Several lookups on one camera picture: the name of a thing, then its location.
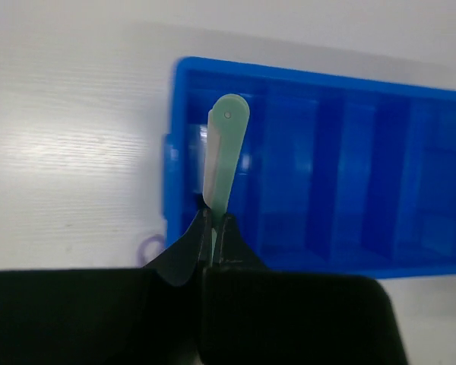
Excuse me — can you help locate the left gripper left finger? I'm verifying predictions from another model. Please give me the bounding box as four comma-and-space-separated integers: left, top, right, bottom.
0, 208, 211, 364

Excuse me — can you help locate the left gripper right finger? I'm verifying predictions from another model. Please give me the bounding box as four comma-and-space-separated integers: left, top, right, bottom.
203, 214, 407, 364

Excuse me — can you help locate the purple eyelash curler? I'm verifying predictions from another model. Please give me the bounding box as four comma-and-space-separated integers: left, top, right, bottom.
136, 233, 165, 267

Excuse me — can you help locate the green spatula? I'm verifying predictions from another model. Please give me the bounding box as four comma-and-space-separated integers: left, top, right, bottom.
202, 94, 250, 262

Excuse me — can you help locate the blue compartment tray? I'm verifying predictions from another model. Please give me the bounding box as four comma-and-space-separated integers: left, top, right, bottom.
163, 57, 456, 278

